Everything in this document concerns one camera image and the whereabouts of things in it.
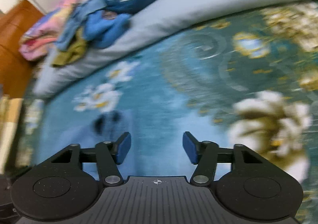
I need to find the green floral bed blanket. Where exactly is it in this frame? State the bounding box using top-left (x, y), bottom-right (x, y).
top-left (15, 1), bottom-right (318, 224)

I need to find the olive green garment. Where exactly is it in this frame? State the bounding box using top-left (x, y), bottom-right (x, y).
top-left (51, 27), bottom-right (88, 68)

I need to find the bright blue garment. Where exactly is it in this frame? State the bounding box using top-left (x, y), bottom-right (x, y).
top-left (82, 10), bottom-right (131, 49)

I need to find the light blue denim garment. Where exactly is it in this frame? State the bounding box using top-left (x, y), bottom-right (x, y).
top-left (56, 0), bottom-right (107, 52)

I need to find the pink folded blanket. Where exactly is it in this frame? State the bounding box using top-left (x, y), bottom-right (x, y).
top-left (19, 0), bottom-right (80, 61)

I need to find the dark blue garment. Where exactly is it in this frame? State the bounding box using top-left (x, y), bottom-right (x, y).
top-left (106, 0), bottom-right (157, 15)

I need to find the orange wooden bed frame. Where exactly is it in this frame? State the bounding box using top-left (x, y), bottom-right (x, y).
top-left (1, 0), bottom-right (43, 98)

